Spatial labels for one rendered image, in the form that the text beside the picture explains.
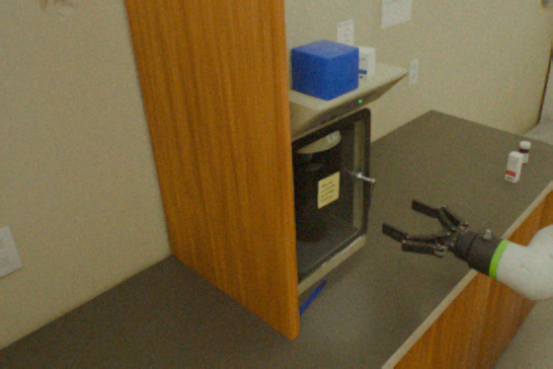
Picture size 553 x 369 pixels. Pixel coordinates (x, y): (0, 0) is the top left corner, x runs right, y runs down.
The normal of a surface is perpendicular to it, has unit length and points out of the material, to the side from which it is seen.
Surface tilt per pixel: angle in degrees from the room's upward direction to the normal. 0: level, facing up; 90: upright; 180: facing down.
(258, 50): 90
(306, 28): 90
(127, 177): 90
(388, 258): 0
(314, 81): 90
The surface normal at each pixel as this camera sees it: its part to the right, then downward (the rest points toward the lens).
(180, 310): 0.01, -0.89
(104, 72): 0.77, 0.29
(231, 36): -0.64, 0.34
